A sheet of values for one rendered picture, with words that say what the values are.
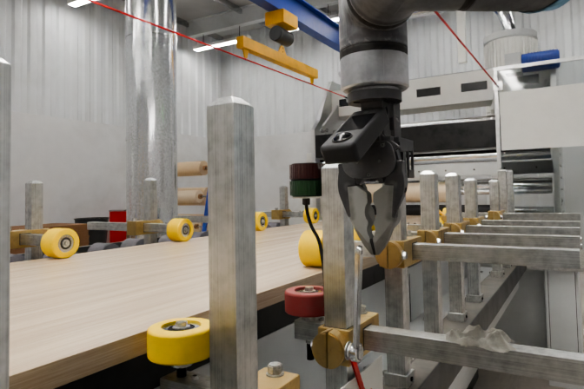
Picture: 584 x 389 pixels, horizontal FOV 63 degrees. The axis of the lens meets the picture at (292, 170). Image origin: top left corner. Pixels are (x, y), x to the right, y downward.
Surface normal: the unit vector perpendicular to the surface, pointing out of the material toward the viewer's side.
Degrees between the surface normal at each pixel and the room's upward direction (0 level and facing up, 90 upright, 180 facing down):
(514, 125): 90
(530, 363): 90
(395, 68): 89
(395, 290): 90
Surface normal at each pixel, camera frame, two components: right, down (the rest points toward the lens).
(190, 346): 0.43, -0.05
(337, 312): -0.52, -0.03
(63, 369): 0.86, -0.04
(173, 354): 0.04, -0.04
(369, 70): -0.31, -0.04
